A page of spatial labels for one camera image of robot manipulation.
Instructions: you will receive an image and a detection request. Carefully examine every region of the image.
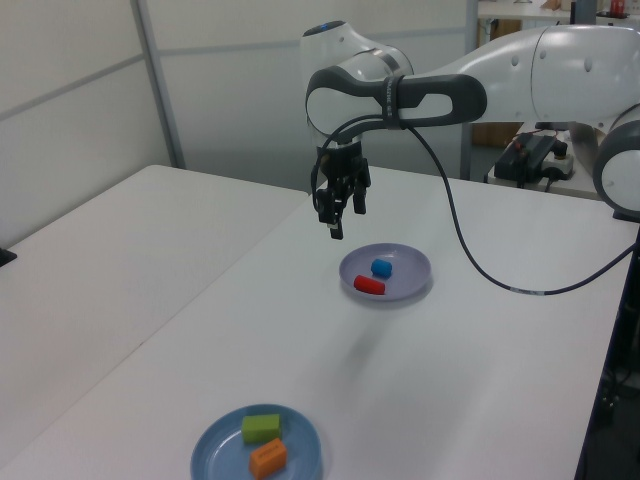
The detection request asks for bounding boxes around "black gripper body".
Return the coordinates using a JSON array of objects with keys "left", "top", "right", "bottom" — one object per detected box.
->
[{"left": 318, "top": 141, "right": 371, "bottom": 194}]

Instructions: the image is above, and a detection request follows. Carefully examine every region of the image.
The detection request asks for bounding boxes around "red cylinder block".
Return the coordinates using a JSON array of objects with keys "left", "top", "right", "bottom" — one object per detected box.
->
[{"left": 353, "top": 274, "right": 387, "bottom": 297}]

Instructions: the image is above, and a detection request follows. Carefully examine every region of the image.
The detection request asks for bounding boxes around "green rectangular block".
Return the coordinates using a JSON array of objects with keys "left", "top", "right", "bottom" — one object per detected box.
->
[{"left": 241, "top": 413, "right": 283, "bottom": 446}]

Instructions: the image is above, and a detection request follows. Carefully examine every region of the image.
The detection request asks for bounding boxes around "orange rectangular block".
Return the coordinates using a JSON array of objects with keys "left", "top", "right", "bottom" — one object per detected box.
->
[{"left": 248, "top": 438, "right": 289, "bottom": 477}]

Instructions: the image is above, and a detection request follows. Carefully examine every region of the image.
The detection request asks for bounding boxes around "purple plate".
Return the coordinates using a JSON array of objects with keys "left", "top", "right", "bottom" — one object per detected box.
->
[{"left": 338, "top": 242, "right": 433, "bottom": 303}]

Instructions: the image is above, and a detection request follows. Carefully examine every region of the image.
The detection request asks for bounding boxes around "brown cardboard box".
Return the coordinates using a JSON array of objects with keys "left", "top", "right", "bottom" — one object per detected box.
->
[{"left": 472, "top": 122, "right": 521, "bottom": 147}]

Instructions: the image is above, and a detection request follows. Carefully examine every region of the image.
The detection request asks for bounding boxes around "black controller box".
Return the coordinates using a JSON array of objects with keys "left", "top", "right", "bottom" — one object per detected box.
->
[{"left": 494, "top": 132, "right": 569, "bottom": 189}]

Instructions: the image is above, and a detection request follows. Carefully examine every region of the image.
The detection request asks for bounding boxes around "white emergency stop box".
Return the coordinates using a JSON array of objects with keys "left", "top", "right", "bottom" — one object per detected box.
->
[{"left": 542, "top": 142, "right": 576, "bottom": 181}]

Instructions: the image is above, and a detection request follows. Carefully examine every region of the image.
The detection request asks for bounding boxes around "blue plate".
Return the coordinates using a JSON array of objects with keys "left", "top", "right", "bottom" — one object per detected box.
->
[{"left": 189, "top": 403, "right": 323, "bottom": 480}]

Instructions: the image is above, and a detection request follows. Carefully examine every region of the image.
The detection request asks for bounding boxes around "black velcro cable strap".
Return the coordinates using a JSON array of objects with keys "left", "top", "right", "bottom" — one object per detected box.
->
[{"left": 382, "top": 74, "right": 409, "bottom": 130}]

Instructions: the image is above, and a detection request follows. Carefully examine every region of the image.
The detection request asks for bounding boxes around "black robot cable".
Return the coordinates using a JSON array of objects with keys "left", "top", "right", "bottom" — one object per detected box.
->
[{"left": 309, "top": 114, "right": 640, "bottom": 297}]

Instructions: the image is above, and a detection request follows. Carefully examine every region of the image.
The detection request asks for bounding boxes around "black table frame leg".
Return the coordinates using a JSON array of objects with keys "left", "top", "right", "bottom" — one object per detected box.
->
[{"left": 574, "top": 249, "right": 640, "bottom": 480}]

